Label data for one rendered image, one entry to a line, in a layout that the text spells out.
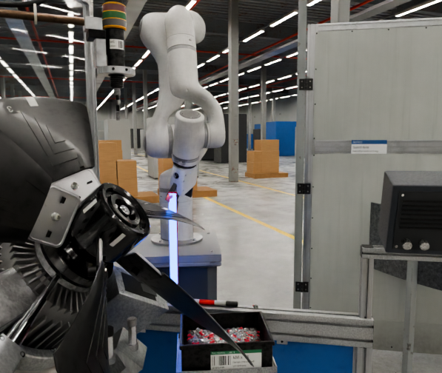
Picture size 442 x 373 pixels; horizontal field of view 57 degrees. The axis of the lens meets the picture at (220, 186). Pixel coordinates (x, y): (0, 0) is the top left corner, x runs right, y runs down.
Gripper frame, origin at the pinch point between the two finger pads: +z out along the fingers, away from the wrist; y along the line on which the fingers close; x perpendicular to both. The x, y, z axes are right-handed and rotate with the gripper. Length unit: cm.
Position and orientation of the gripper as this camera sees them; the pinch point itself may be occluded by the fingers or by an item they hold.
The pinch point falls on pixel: (181, 200)
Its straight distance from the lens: 136.5
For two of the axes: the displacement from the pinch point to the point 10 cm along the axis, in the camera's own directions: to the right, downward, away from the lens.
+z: -1.4, 8.1, 5.7
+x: -8.8, -3.7, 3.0
